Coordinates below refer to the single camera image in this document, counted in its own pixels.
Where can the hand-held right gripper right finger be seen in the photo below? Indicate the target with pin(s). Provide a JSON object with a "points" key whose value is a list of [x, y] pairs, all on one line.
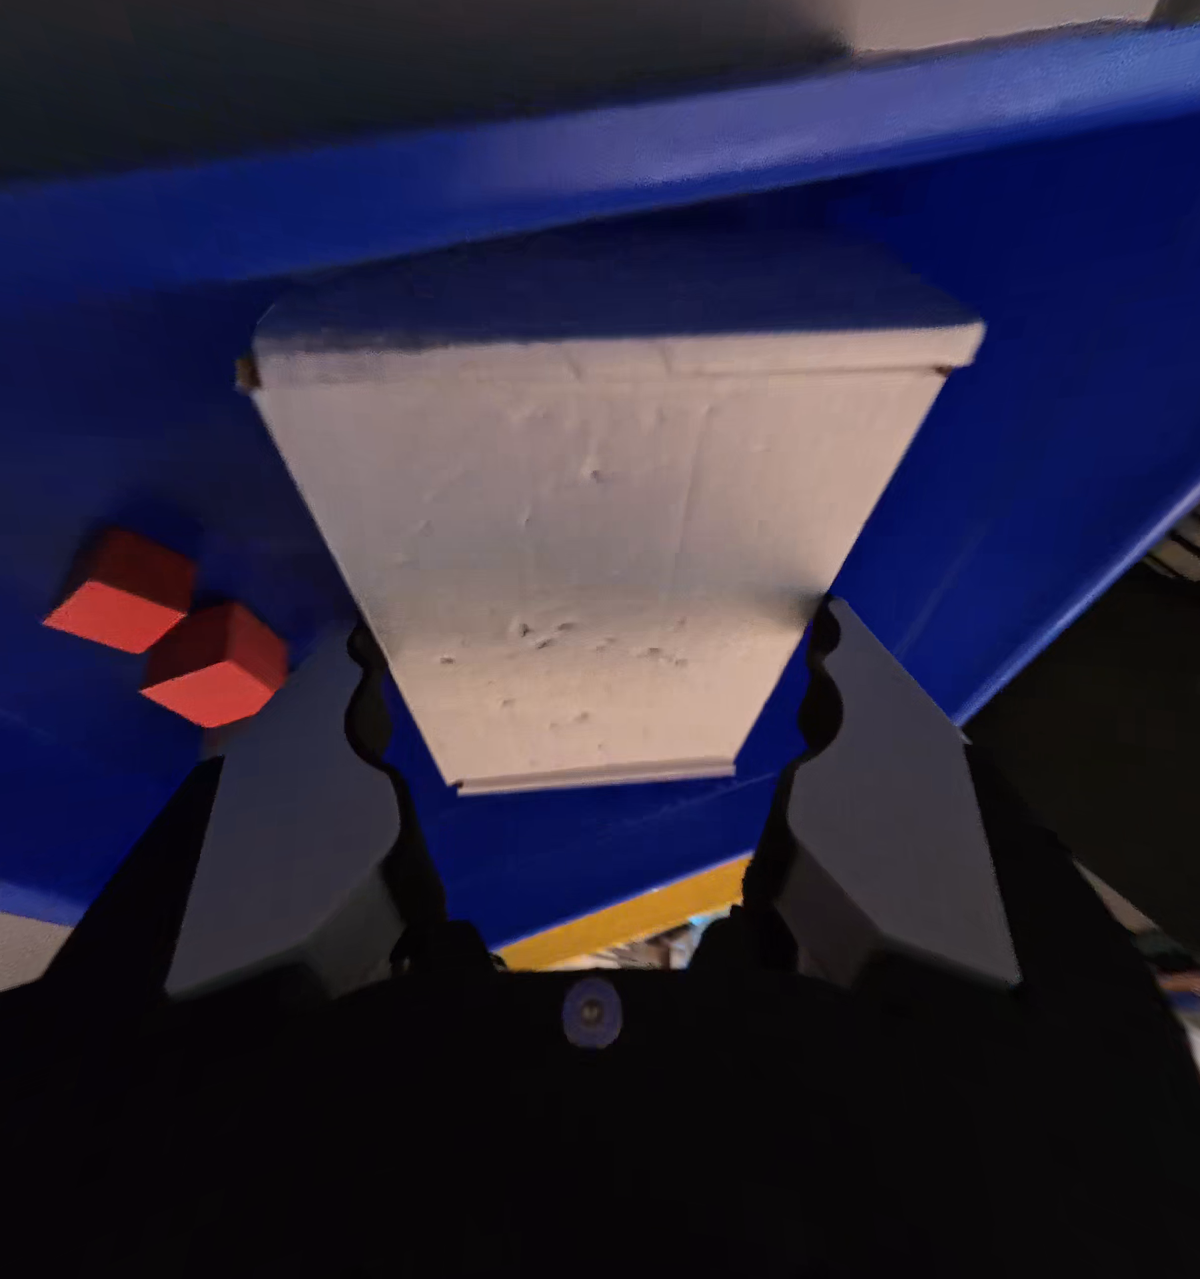
{"points": [[900, 829]]}

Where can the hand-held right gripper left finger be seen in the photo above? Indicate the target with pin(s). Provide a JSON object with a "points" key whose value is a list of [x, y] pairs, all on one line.
{"points": [[280, 849]]}

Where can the red cube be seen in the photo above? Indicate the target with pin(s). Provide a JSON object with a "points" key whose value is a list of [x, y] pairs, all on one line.
{"points": [[220, 674], [119, 599]]}

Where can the white cardboard box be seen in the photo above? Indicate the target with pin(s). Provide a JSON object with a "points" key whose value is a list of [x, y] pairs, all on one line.
{"points": [[600, 540]]}

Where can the blue plastic bin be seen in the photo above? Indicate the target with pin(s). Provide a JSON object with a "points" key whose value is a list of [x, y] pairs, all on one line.
{"points": [[110, 379]]}

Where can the yellow box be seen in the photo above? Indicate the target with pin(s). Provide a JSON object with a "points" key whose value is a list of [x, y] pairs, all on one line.
{"points": [[620, 925]]}

